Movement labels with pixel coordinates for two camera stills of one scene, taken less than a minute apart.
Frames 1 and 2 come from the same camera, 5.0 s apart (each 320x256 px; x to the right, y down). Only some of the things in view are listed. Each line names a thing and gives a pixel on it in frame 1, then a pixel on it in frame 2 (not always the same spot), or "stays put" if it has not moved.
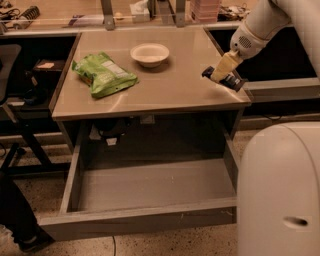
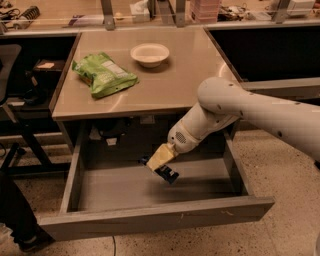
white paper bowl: [149, 54] stays put
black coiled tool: [31, 13] stays put
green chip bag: [103, 74] stays put
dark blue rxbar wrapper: [231, 80] → [164, 172]
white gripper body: [247, 44] → [180, 138]
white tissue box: [140, 12] stays put
